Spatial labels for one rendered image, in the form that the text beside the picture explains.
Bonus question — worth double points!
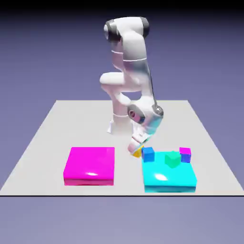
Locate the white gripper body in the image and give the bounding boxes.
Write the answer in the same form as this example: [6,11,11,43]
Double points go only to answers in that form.
[127,137,145,153]

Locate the small yellow cube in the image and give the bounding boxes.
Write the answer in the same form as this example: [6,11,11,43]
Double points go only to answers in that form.
[131,145,145,158]

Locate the small blue cube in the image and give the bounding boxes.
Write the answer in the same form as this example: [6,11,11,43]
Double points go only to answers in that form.
[142,146,155,163]

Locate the small green cube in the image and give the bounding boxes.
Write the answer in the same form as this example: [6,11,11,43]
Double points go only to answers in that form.
[164,151,182,169]

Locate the small magenta cube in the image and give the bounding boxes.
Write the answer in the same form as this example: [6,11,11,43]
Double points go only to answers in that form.
[179,147,192,164]

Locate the large cyan box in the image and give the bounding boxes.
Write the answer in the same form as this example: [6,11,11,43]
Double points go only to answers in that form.
[142,151,197,193]

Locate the large magenta box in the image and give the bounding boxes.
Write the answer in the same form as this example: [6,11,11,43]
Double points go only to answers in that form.
[63,146,115,186]

